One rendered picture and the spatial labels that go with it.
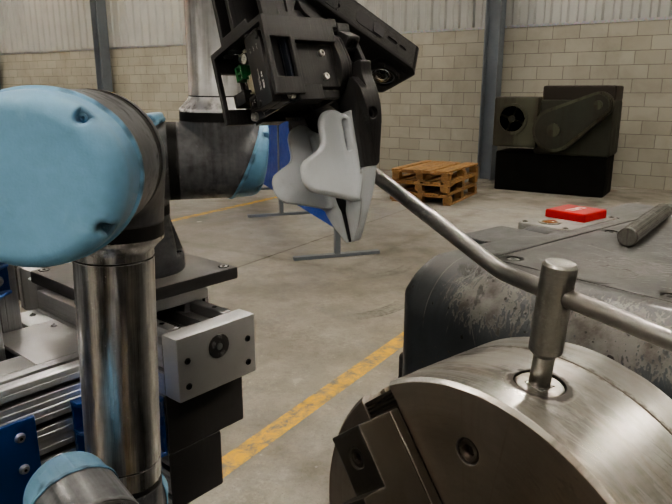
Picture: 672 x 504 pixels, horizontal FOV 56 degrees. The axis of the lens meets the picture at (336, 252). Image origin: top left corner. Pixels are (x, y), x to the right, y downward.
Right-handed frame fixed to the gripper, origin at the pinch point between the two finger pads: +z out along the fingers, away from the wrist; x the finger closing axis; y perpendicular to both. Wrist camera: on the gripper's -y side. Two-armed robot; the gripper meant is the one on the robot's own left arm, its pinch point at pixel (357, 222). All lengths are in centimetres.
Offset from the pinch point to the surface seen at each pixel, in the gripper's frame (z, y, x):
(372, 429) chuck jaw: 14.7, 2.5, -0.3
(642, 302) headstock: 11.2, -21.5, 8.6
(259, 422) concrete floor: 65, -104, -215
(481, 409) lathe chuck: 13.8, -0.6, 7.5
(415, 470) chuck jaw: 18.3, 0.4, 1.0
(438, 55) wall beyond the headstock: -304, -821, -658
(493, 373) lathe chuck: 12.3, -3.7, 6.4
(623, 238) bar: 6.8, -39.3, -1.1
